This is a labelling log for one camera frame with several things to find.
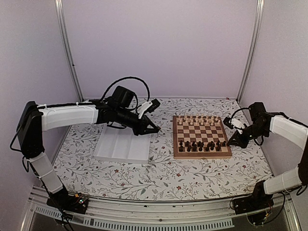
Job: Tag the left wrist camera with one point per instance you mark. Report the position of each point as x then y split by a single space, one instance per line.
148 106

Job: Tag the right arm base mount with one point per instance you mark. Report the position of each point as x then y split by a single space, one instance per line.
252 204

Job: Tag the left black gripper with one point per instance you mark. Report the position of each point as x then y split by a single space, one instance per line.
140 130

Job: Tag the aluminium front rail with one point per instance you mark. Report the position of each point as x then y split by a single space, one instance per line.
106 214

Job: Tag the dark chess rook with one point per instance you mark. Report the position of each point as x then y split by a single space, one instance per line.
207 147

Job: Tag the wooden chess board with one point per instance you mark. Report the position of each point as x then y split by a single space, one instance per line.
206 129

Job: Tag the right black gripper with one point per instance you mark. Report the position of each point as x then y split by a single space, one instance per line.
242 143

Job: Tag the floral table cloth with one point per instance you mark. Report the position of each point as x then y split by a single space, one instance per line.
163 178

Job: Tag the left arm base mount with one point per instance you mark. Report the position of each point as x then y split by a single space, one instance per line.
77 203

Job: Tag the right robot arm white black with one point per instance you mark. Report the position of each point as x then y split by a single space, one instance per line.
286 137

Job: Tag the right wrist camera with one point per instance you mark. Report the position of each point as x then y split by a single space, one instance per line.
234 123

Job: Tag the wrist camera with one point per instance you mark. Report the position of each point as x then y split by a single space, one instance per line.
148 106
234 123

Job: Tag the white plastic tray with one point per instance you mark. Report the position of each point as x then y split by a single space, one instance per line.
121 145

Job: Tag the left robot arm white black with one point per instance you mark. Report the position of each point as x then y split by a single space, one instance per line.
37 119

